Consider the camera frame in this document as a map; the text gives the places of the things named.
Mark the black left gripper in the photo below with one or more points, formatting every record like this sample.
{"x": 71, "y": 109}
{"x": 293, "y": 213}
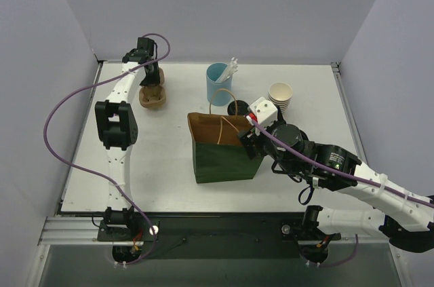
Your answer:
{"x": 151, "y": 77}

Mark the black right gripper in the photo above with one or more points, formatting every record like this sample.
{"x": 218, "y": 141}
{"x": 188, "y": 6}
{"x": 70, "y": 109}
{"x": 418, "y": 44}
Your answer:
{"x": 251, "y": 139}

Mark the brown paper bag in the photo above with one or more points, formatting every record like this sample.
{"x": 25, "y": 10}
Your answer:
{"x": 218, "y": 155}

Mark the black plastic cup lid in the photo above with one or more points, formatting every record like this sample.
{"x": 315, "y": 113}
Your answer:
{"x": 238, "y": 107}

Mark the pulp cup carrier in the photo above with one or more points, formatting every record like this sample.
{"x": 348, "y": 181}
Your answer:
{"x": 152, "y": 85}

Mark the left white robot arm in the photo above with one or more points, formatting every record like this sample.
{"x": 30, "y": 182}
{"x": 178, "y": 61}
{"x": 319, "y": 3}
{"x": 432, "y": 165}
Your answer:
{"x": 118, "y": 130}

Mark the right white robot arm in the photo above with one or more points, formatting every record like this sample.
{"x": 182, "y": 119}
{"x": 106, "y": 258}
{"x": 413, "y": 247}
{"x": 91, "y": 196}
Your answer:
{"x": 402, "y": 217}

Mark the stack of pulp cup carriers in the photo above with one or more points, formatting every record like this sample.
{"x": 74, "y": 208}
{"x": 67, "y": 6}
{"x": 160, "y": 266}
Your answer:
{"x": 152, "y": 97}

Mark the stack of brown paper cups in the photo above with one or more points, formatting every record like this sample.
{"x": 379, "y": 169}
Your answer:
{"x": 280, "y": 95}

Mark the light blue cylindrical container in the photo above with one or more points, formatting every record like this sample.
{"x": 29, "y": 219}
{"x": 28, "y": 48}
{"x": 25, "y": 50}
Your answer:
{"x": 213, "y": 73}

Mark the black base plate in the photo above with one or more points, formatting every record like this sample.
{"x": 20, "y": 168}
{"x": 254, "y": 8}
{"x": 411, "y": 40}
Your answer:
{"x": 217, "y": 236}

